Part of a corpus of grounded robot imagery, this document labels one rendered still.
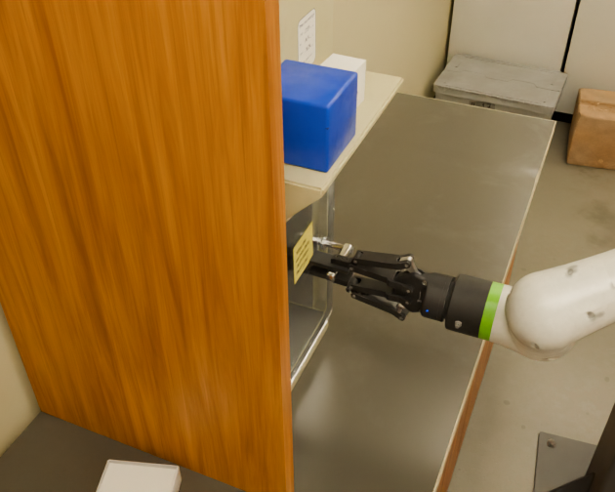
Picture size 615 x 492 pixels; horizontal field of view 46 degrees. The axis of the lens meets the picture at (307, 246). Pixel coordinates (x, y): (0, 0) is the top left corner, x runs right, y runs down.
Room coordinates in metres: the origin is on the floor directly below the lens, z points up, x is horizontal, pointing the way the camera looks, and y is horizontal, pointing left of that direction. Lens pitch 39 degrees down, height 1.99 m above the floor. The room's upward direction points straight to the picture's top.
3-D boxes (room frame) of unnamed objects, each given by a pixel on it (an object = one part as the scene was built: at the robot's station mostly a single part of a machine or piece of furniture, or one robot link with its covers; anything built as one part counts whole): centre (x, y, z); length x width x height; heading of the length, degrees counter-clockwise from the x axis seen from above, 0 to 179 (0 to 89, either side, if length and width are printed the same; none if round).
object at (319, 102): (0.80, 0.00, 1.56); 0.10 x 0.10 x 0.09; 66
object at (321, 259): (0.92, -0.04, 1.21); 0.07 x 0.03 x 0.01; 66
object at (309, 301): (0.89, 0.02, 1.19); 0.30 x 0.01 x 0.40; 156
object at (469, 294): (0.83, -0.25, 1.20); 0.12 x 0.06 x 0.09; 156
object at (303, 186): (0.87, -0.03, 1.46); 0.32 x 0.12 x 0.10; 156
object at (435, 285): (0.86, -0.18, 1.20); 0.09 x 0.07 x 0.08; 66
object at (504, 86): (3.41, -1.00, 0.17); 0.60 x 0.42 x 0.33; 64
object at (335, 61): (0.91, -0.05, 1.54); 0.05 x 0.05 x 0.06; 63
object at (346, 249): (0.95, -0.04, 1.20); 0.10 x 0.05 x 0.03; 156
